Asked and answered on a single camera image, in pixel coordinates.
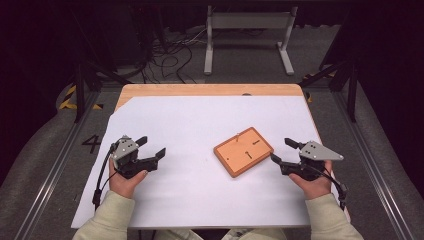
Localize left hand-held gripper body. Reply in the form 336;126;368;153
110;134;145;180

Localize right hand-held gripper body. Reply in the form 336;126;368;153
289;140;345;182

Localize wooden picture frame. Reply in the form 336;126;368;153
213;126;275;179

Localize person's left hand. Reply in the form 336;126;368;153
108;158;150;200

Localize person's right hand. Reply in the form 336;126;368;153
287;159;335;201

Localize white table sheet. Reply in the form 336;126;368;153
70;95;351;230

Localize black metal stand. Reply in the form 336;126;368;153
71;60;132;124
298;59;362;124

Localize person's right leg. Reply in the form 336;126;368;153
221;228;288;240

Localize person's leg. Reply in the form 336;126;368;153
155;228;205;240
221;228;288;240

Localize yellow black hazard tape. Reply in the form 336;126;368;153
58;84;104;111

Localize person's left leg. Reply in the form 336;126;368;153
155;228;205;240

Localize white metal stand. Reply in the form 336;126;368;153
203;4;299;76

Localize right hand-held gripper cable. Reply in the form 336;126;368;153
308;164;349;212

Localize aluminium floor rail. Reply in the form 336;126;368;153
332;90;417;240
13;89;102;240

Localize black floor cables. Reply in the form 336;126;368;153
141;28;208;85

